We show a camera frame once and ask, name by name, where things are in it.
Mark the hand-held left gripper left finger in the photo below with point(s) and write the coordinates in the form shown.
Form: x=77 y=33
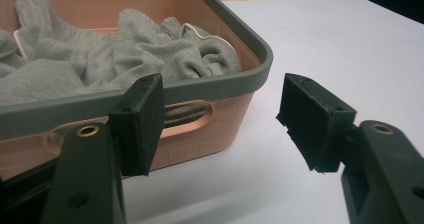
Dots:
x=86 y=170

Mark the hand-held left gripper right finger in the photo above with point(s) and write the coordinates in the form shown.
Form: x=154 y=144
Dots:
x=383 y=170

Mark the pink basket with grey rim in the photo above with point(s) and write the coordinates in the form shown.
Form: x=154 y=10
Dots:
x=216 y=87

